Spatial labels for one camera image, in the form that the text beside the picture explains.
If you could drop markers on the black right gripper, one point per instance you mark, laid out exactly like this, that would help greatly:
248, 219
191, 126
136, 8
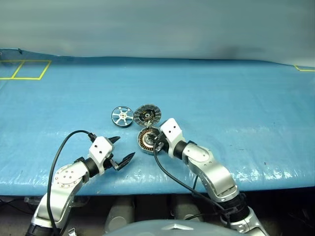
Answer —
161, 141

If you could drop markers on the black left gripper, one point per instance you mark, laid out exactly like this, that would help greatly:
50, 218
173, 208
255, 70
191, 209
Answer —
111, 162

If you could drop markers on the round motor housing base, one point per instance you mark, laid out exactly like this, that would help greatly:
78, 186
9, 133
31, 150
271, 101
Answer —
142, 143

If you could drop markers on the round hinged housing lid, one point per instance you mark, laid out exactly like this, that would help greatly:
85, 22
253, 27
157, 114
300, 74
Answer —
147, 114

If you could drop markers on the silver spoked rotor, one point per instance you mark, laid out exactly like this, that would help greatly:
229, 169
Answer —
122, 115

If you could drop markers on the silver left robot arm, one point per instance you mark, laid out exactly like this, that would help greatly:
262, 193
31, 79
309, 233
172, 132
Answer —
66, 182

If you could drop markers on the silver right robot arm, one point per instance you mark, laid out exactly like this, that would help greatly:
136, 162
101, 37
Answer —
211, 169

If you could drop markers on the blue table cover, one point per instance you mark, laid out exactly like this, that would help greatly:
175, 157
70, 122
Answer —
221, 110

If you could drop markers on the grey robot torso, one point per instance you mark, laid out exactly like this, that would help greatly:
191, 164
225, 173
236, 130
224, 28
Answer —
152, 229

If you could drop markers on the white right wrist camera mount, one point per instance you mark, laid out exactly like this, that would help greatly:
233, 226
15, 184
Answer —
171, 130

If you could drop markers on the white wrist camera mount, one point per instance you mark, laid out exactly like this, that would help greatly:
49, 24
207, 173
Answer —
171, 130
99, 147

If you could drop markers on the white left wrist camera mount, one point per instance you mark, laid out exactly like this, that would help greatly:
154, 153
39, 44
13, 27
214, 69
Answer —
99, 147

